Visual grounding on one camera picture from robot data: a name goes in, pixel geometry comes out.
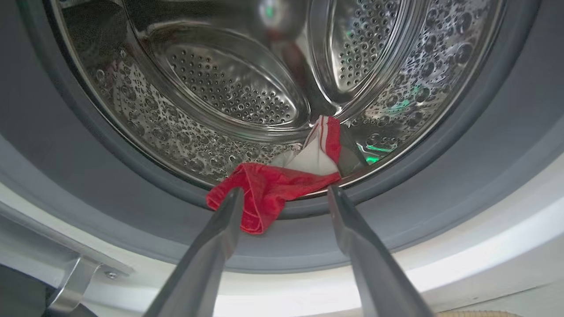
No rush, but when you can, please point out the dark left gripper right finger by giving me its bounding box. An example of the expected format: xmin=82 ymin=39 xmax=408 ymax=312
xmin=327 ymin=185 xmax=434 ymax=317

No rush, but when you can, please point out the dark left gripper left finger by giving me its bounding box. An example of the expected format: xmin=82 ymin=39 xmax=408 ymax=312
xmin=143 ymin=187 xmax=245 ymax=317

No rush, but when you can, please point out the red and white garment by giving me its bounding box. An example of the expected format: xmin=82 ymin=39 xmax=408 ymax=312
xmin=206 ymin=115 xmax=342 ymax=235

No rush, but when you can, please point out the white front-load washing machine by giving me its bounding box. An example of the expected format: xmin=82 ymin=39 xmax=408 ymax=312
xmin=0 ymin=0 xmax=564 ymax=317

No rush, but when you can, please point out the perforated steel washer drum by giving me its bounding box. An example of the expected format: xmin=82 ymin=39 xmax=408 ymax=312
xmin=44 ymin=0 xmax=507 ymax=199

